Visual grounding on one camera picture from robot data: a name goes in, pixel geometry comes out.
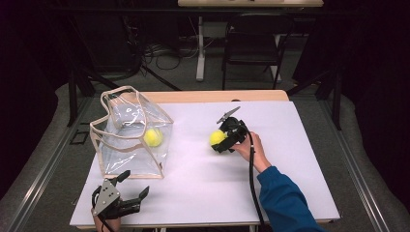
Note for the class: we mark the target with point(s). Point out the black metal stand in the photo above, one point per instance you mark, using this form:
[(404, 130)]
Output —
[(335, 96), (72, 96)]

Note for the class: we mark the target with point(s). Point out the yellow tennis ball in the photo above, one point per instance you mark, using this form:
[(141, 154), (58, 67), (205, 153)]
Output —
[(217, 137), (153, 137)]

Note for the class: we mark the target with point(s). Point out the person's left hand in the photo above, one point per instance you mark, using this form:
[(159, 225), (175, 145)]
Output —
[(108, 224)]

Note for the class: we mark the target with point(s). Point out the transparent bag with beige trim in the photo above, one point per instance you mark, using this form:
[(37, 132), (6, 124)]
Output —
[(129, 151)]

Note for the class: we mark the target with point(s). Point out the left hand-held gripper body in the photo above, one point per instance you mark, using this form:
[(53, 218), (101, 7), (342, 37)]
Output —
[(108, 195)]

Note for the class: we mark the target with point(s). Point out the white-legged desk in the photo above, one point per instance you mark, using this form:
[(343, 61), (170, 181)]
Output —
[(200, 48)]

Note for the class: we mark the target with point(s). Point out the person's right hand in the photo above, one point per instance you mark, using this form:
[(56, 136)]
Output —
[(254, 151)]

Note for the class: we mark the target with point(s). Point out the black folding chair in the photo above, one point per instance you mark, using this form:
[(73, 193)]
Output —
[(254, 42)]

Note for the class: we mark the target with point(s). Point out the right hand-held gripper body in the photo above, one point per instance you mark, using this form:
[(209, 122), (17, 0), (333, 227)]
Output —
[(237, 132)]

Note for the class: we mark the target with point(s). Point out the white table cover sheet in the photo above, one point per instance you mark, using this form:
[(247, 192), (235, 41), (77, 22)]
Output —
[(199, 187)]

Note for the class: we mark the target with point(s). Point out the metal floor rail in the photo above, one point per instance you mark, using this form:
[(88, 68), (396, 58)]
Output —
[(354, 167), (48, 167)]

